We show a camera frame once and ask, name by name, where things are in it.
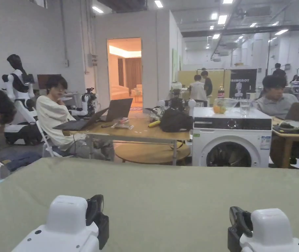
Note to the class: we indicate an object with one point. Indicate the black standing banner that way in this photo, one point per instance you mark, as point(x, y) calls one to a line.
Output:
point(244, 89)

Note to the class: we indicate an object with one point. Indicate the small white and black robot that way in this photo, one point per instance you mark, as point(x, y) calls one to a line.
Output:
point(90, 101)

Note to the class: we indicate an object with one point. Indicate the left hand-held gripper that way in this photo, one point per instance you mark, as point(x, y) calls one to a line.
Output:
point(65, 225)

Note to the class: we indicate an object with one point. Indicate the white and black humanoid robot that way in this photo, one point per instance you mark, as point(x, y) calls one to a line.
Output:
point(18, 81)

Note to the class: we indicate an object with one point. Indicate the dark blue garment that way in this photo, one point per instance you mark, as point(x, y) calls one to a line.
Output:
point(23, 160)

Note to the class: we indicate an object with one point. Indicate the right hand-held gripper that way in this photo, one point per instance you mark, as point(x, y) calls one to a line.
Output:
point(267, 228)

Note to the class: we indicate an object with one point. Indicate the black robot with white balls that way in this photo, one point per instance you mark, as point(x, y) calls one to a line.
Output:
point(177, 102)

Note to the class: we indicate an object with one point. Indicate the bed with pale green sheet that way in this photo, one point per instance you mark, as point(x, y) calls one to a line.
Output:
point(165, 199)

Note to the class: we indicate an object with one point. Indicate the white washing machine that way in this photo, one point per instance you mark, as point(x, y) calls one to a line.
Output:
point(257, 147)

